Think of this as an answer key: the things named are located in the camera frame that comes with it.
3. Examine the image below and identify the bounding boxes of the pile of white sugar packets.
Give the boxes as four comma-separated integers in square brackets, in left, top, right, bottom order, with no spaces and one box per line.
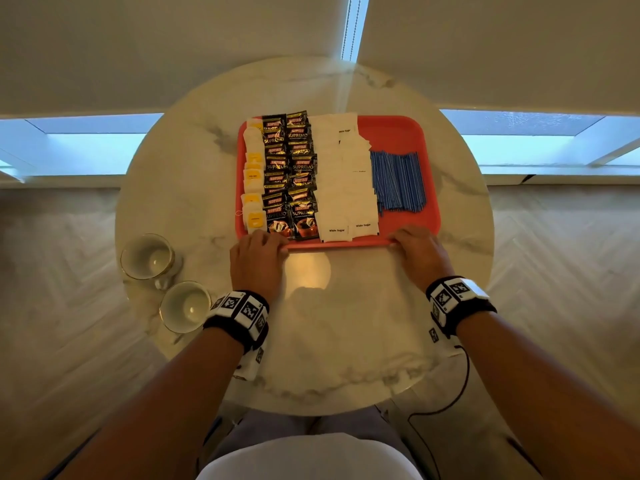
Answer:
[308,113,381,244]

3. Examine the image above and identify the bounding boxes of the rows of black coffee packets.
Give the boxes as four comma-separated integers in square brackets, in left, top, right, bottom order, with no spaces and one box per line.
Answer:
[260,111,321,241]

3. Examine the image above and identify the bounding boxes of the black white marker wrist band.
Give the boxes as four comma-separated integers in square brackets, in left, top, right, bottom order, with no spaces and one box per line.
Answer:
[203,290,271,381]
[425,276,498,356]

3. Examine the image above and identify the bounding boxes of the person's right hand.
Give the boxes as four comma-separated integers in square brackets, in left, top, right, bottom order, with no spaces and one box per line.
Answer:
[389,225,455,294]

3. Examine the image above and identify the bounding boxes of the row of white yellow tea bags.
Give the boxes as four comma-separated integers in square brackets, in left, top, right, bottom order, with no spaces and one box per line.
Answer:
[240,117,269,235]

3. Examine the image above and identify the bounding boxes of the red plastic tray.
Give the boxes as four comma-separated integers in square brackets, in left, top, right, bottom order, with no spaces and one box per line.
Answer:
[235,115,442,251]

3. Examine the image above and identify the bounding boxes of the person's white shirt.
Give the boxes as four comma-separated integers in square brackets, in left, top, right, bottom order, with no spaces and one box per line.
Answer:
[196,433,425,480]

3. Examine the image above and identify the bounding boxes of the person's left forearm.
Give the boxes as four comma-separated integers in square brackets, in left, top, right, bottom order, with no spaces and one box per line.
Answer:
[59,327,246,480]

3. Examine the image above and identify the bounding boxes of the person's right forearm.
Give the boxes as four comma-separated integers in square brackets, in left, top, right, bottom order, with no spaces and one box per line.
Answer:
[456,311,640,480]

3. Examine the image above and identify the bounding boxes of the person's grey trousers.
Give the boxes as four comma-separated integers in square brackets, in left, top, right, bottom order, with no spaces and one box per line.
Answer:
[209,405,417,463]

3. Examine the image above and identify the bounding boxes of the pile of blue stir sticks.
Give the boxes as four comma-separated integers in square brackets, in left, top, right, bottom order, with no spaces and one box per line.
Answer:
[370,150,428,216]

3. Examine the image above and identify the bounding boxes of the white cup with gold rim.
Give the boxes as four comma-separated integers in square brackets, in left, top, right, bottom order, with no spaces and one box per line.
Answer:
[119,233,184,291]
[159,281,213,335]

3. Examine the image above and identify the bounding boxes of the black cable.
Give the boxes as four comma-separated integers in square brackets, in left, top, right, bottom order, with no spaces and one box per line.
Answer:
[407,345,471,480]

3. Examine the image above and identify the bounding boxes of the person's left hand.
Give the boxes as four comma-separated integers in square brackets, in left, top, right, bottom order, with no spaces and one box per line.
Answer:
[229,230,290,304]

